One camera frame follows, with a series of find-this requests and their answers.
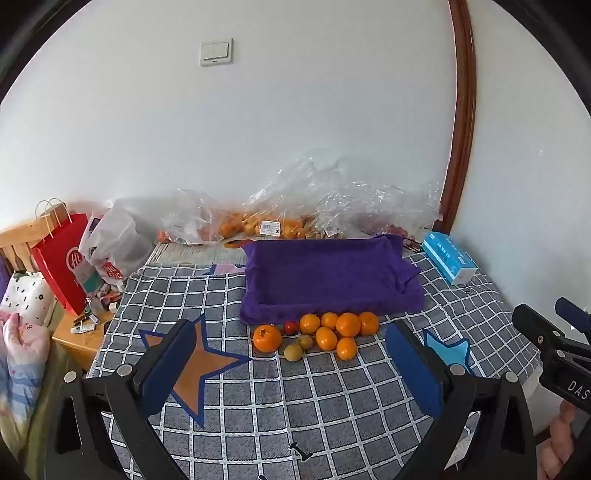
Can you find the brown wooden door frame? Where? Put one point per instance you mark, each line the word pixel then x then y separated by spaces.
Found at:
pixel 464 115

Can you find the white plastic bag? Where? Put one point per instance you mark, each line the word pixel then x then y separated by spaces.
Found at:
pixel 115 244

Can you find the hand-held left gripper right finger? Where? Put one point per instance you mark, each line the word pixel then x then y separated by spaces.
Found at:
pixel 415 369

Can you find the person's right hand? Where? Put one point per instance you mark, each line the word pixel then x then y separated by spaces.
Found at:
pixel 561 443

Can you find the pink patterned quilt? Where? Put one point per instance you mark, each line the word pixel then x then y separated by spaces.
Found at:
pixel 23 369

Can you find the purple towel-lined tray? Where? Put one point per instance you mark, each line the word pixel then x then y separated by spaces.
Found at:
pixel 332 277

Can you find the grey checked star blanket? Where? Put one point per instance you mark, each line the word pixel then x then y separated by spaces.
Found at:
pixel 300 415

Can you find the wooden nightstand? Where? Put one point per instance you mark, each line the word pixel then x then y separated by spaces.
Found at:
pixel 76 344

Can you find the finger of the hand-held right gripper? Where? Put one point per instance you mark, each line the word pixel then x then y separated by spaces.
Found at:
pixel 538 325
pixel 575 316

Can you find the mandarin with green stem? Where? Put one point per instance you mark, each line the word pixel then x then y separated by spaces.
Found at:
pixel 267 339

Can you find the red strawberry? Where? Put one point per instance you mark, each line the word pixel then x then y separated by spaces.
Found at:
pixel 290 327

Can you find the clutter of small bottles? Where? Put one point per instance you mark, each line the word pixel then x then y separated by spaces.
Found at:
pixel 85 325

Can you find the white light switch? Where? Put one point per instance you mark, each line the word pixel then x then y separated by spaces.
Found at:
pixel 216 52

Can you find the clear bag of brown longans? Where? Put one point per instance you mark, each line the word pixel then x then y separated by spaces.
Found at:
pixel 323 228

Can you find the clear bag of mandarins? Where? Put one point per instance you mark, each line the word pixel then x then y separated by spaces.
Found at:
pixel 194 217

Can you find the orange mandarin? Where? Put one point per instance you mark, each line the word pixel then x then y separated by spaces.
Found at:
pixel 348 324
pixel 326 338
pixel 310 323
pixel 329 320
pixel 346 348
pixel 368 323

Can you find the newspaper sheet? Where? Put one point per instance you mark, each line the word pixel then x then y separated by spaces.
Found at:
pixel 184 254

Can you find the labelled clear bag of oranges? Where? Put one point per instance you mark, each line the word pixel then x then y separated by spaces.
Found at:
pixel 272 203

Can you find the white floral pillow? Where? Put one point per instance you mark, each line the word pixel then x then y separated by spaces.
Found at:
pixel 25 293

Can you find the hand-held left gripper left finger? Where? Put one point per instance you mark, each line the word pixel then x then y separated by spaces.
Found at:
pixel 168 364

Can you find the blue tissue box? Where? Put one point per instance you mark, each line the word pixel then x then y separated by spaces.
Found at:
pixel 445 256

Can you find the yellow-green jujube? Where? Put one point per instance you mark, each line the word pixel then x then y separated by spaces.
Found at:
pixel 293 351
pixel 305 342

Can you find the pink printed sheet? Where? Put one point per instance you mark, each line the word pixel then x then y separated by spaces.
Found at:
pixel 228 268

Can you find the red paper bag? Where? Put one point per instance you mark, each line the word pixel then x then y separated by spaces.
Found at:
pixel 57 267

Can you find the wooden headboard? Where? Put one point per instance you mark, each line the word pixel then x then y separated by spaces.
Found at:
pixel 18 240

